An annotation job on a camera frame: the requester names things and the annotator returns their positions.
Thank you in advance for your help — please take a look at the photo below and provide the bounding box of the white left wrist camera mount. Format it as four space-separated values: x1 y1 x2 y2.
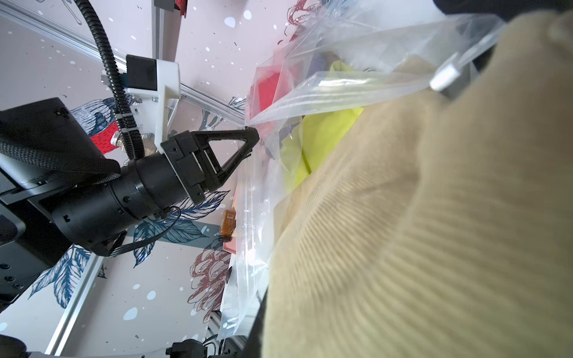
104 55 181 161

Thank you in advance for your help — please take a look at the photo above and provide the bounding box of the beige knitted garment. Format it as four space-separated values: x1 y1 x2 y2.
261 11 572 357

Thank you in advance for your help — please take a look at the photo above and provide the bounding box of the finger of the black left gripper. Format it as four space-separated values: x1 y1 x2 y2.
191 127 260 190

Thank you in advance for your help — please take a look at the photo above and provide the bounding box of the neon yellow garment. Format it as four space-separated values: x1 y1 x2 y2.
277 61 366 192

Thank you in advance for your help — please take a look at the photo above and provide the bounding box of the red folded garment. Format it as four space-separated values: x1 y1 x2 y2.
246 66 292 119

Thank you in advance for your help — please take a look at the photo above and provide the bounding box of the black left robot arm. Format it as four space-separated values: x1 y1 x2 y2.
1 98 259 308

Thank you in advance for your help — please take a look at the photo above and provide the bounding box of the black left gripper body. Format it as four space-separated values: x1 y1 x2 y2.
52 131 210 257

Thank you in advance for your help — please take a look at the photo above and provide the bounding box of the clear plastic vacuum bag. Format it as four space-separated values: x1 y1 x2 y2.
219 1 505 339

